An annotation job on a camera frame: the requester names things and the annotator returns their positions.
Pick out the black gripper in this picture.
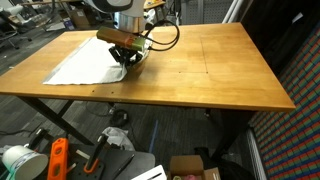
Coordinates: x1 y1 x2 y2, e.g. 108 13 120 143
109 45 142 66

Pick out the white cloth towel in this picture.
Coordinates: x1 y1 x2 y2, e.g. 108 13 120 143
43 33 154 86

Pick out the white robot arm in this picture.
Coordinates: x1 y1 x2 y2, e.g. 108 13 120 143
83 0 146 66

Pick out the round wooden stool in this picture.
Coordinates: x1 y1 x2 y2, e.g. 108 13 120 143
143 0 166 25

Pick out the crumpled grey bag on floor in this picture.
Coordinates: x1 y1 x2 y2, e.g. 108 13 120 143
102 127 135 151

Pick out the orange black clamp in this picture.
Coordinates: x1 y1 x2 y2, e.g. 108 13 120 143
83 134 108 174

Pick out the black pegboard plate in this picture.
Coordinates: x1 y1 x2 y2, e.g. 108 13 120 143
66 144 155 180

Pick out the black office chair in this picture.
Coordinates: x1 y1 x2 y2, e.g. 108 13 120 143
0 5 31 49

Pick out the cardboard box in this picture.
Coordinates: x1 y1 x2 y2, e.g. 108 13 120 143
167 155 221 180

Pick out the orange spirit level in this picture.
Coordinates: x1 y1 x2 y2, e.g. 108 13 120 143
47 138 68 180

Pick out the white paper cup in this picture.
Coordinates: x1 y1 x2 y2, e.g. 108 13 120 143
2 145 49 180

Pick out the black cable coil on floor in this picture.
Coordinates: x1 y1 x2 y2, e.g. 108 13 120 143
109 108 130 128

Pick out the black table leg frame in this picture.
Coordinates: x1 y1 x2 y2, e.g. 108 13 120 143
19 96 92 145

